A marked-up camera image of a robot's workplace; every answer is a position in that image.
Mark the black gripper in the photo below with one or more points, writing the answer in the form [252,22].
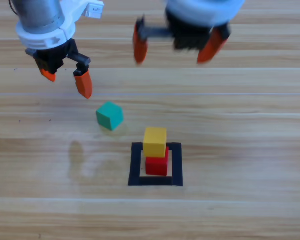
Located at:
[52,57]
[190,35]

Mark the green wooden block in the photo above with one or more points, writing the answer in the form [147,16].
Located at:
[108,116]

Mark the yellow wooden block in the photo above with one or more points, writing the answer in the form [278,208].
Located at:
[155,142]

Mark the red wooden block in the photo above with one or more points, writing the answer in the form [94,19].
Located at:
[156,167]

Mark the black tape square outline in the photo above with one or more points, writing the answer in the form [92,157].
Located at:
[135,165]

